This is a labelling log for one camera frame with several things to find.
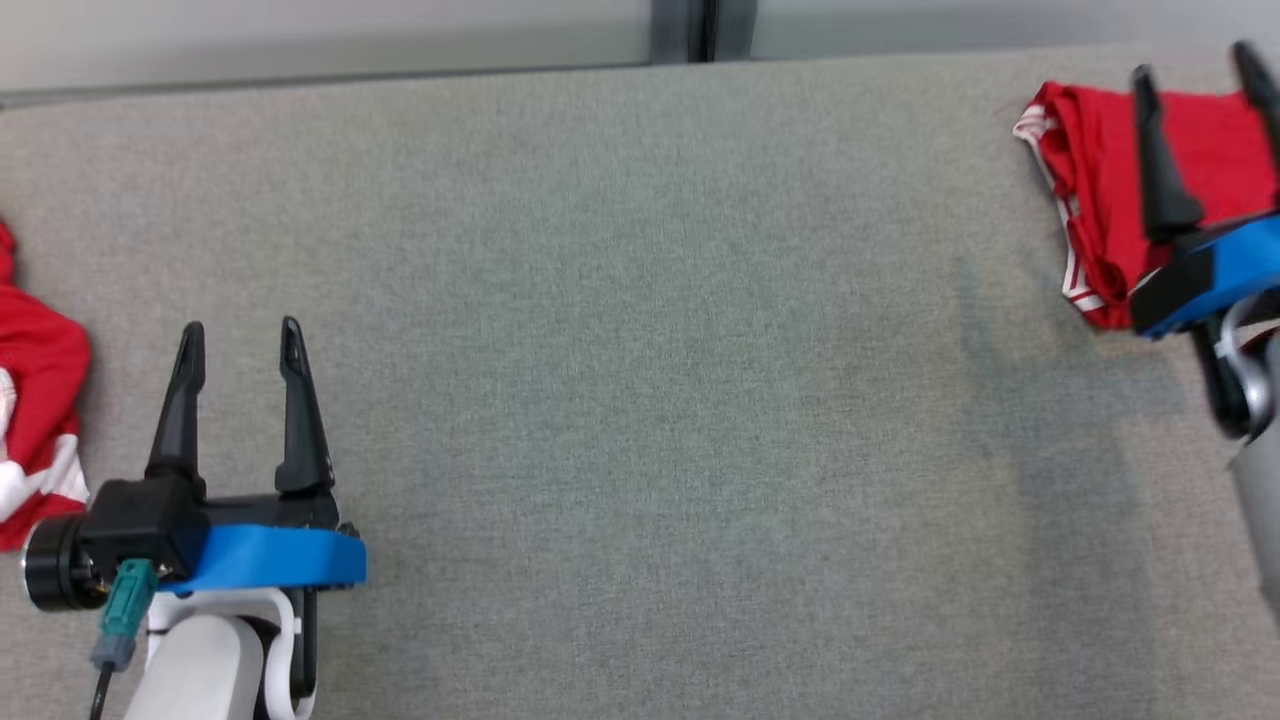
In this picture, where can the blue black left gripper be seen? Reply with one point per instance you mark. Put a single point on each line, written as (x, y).
(270, 555)

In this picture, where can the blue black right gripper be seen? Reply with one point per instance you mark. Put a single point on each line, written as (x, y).
(1220, 270)

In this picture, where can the red shorts with white stripes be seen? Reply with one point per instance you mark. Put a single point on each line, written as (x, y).
(1100, 160)
(40, 380)

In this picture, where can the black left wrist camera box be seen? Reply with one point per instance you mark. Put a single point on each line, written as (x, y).
(140, 520)

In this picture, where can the teal left camera connector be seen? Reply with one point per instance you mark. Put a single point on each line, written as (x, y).
(128, 600)

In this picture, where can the grey metal partition post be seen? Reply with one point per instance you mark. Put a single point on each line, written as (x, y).
(700, 30)

